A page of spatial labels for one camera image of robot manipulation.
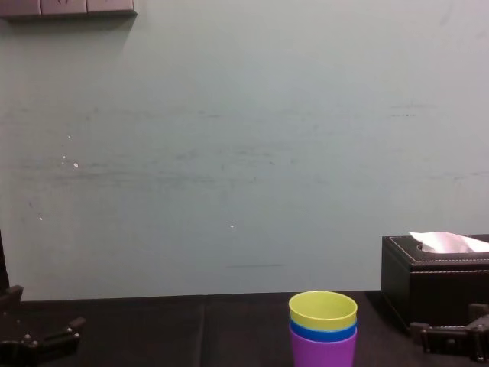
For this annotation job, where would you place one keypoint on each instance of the dark upright bar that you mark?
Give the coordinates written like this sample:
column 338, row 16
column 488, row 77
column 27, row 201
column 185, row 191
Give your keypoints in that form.
column 3, row 260

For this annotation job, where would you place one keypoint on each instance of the dark framed wall switch panel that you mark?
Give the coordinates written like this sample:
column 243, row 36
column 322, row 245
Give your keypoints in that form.
column 65, row 7

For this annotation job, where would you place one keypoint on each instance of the yellow-green plastic cup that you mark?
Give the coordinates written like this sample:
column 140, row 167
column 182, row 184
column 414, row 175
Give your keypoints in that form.
column 324, row 323

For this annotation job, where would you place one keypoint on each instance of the purple plastic cup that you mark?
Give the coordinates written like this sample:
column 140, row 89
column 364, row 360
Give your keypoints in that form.
column 324, row 353

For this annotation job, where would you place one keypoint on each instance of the black leather tissue box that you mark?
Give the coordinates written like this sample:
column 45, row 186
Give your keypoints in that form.
column 439, row 290

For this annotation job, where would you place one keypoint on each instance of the white paper tissue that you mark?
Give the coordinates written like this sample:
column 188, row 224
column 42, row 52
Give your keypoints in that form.
column 447, row 242

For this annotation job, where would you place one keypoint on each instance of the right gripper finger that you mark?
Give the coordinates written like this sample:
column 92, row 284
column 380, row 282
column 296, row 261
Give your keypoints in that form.
column 480, row 315
column 447, row 336

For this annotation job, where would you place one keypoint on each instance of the black table cloth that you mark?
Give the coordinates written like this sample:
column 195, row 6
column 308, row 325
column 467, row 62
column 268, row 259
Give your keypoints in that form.
column 172, row 336

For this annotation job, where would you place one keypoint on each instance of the blue plastic cup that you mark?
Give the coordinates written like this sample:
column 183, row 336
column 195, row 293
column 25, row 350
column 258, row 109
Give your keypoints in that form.
column 321, row 336

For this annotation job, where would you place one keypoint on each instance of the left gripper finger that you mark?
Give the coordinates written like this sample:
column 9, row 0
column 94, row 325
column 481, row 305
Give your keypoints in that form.
column 9, row 302
column 57, row 336

